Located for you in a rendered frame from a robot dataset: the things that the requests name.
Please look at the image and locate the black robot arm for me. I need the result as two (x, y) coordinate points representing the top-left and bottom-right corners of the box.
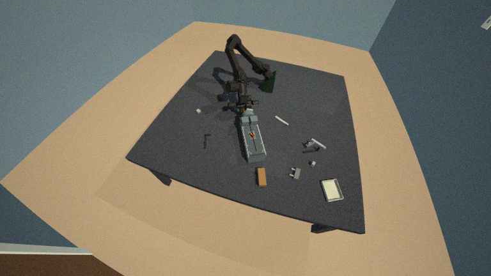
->
(224, 34), (275, 104)

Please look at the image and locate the tan rectangular block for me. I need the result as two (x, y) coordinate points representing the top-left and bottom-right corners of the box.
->
(258, 168), (267, 187)

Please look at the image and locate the cream open tray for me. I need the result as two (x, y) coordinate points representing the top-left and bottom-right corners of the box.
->
(321, 179), (343, 202)

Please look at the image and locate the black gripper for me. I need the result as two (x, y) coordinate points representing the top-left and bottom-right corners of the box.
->
(228, 91), (259, 114)

